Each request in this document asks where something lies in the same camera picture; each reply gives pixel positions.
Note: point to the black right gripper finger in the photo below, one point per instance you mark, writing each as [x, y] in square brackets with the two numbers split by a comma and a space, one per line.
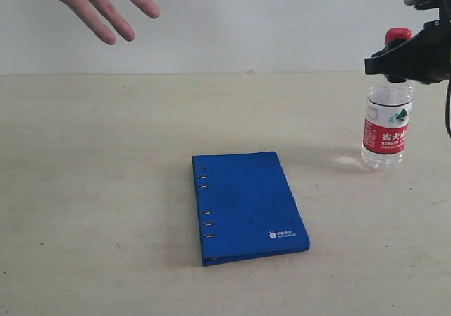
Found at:
[397, 62]

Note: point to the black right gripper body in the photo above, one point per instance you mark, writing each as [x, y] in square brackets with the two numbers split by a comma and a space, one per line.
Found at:
[431, 56]

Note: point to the clear water bottle red label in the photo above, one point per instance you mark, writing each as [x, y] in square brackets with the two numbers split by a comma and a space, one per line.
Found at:
[387, 115]

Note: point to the blue ring binder notebook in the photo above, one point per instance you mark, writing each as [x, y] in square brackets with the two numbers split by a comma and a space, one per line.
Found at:
[245, 208]

